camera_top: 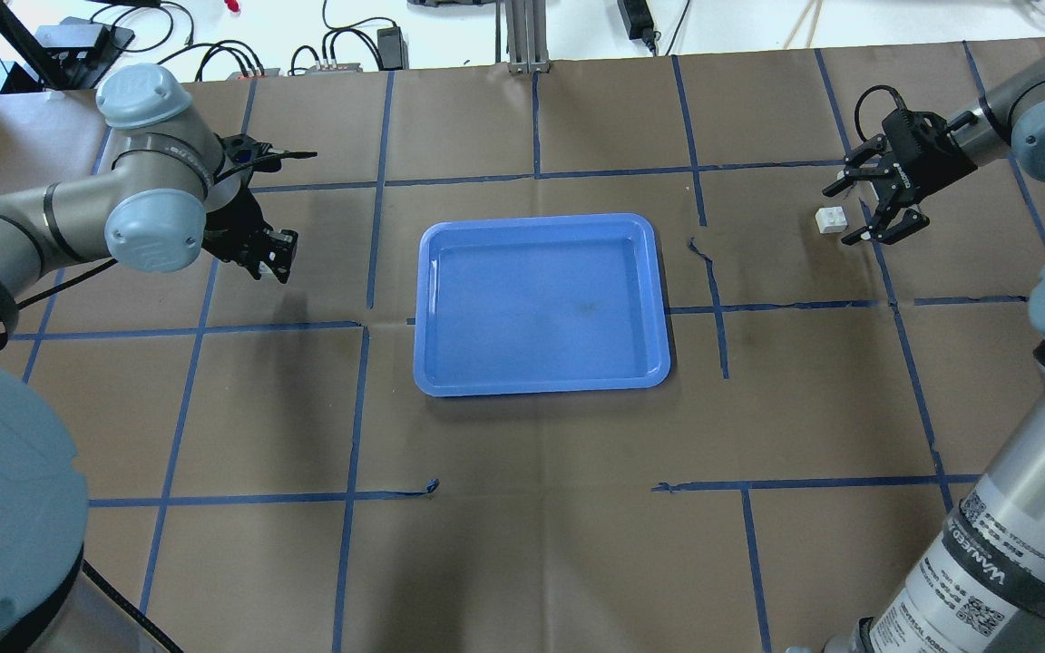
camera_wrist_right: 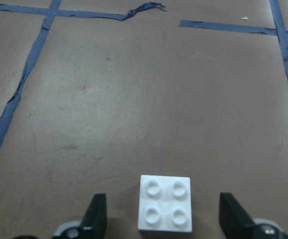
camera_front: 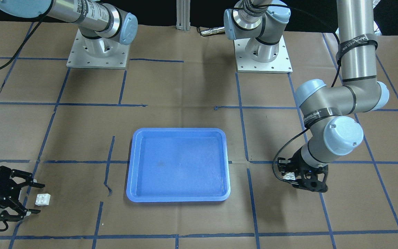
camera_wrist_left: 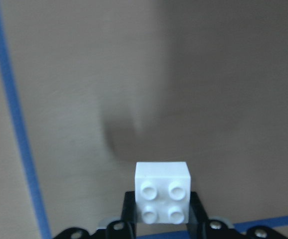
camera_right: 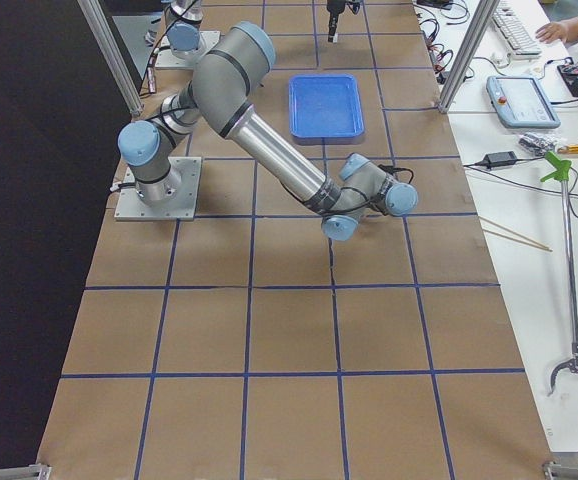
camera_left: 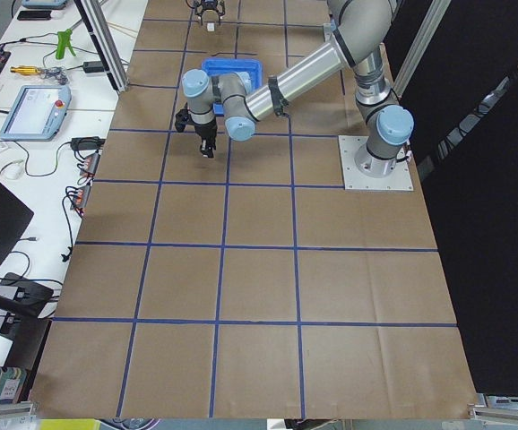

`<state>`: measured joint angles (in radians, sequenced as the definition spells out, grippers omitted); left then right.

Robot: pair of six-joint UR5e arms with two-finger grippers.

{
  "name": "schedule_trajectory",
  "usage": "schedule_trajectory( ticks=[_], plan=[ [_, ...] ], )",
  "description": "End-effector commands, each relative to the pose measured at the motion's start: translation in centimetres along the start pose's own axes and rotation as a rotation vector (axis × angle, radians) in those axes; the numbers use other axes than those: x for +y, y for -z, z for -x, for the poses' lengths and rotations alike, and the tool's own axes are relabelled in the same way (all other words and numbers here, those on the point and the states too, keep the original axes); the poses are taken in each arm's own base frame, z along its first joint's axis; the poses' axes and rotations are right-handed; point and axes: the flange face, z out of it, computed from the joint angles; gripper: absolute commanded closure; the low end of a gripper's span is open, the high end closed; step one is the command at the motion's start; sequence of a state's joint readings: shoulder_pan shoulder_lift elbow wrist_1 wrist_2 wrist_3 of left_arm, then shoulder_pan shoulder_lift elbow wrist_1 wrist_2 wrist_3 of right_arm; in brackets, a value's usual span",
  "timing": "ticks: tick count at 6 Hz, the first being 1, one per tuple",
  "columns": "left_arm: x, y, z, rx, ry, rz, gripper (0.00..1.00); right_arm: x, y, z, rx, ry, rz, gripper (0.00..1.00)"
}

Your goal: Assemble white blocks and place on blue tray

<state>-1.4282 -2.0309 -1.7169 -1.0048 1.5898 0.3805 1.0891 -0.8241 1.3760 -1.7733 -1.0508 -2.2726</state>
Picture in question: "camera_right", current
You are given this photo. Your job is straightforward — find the black power adapter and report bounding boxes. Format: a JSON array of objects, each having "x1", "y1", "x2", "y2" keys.
[{"x1": 483, "y1": 151, "x2": 518, "y2": 170}]

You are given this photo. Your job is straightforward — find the teach pendant tablet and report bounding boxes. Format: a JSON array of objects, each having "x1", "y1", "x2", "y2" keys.
[{"x1": 486, "y1": 76, "x2": 561, "y2": 129}]

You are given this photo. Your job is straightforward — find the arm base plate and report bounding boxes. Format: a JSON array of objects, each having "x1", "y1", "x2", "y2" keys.
[
  {"x1": 114, "y1": 156, "x2": 203, "y2": 221},
  {"x1": 155, "y1": 31, "x2": 207, "y2": 70}
]

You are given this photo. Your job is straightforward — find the aluminium frame post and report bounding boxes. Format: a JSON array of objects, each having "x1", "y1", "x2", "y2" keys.
[{"x1": 437, "y1": 0, "x2": 499, "y2": 114}]

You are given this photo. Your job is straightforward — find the green handled reach grabber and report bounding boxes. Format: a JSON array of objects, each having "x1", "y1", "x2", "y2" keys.
[{"x1": 540, "y1": 151, "x2": 578, "y2": 395}]

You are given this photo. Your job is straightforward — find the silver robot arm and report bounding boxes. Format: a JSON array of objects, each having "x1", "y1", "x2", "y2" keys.
[
  {"x1": 118, "y1": 21, "x2": 418, "y2": 241},
  {"x1": 163, "y1": 1, "x2": 361, "y2": 68}
]

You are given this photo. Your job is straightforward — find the blue plastic tray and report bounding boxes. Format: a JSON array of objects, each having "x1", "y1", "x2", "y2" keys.
[{"x1": 288, "y1": 74, "x2": 365, "y2": 145}]

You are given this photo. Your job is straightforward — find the wooden chopsticks pair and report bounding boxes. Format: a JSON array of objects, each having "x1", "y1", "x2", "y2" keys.
[{"x1": 478, "y1": 216, "x2": 552, "y2": 252}]

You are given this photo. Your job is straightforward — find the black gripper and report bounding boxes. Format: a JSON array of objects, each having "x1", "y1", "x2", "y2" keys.
[{"x1": 326, "y1": 0, "x2": 346, "y2": 43}]

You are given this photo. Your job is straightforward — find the white keyboard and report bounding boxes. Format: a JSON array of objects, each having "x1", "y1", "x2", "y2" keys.
[{"x1": 491, "y1": 1, "x2": 542, "y2": 60}]

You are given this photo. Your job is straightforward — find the white computer mouse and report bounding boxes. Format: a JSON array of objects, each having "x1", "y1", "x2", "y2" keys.
[{"x1": 489, "y1": 52, "x2": 511, "y2": 69}]

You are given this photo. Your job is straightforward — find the person's hand at desk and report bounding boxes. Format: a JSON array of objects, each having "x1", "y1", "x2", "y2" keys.
[{"x1": 535, "y1": 22, "x2": 569, "y2": 44}]

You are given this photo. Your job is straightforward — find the yellow handled tool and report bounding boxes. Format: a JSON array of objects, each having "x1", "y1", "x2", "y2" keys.
[{"x1": 557, "y1": 143, "x2": 578, "y2": 155}]

